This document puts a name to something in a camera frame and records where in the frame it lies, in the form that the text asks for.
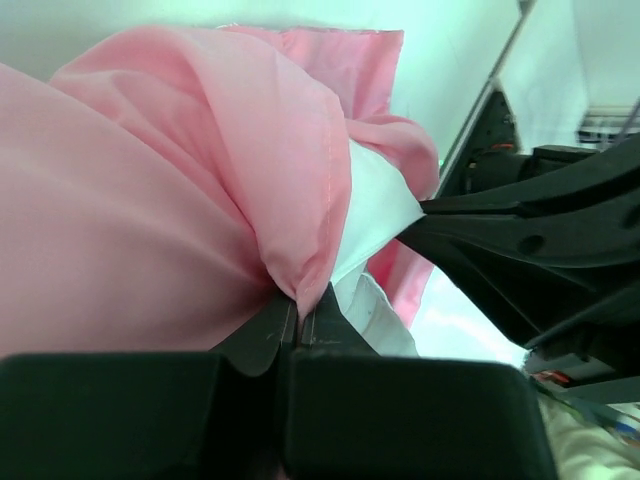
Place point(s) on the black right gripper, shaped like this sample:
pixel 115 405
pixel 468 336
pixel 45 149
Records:
pixel 567 286

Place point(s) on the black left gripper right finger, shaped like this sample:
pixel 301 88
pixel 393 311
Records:
pixel 325 329

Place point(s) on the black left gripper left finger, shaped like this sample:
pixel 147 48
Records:
pixel 253 347

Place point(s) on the white pillow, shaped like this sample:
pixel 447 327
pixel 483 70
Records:
pixel 381 206

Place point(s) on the pink fabric pillowcase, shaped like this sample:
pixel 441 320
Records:
pixel 162 186

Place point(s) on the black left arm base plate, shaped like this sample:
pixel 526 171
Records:
pixel 480 145

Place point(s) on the aluminium table edge rail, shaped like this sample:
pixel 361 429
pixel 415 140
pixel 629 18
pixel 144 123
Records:
pixel 485 85

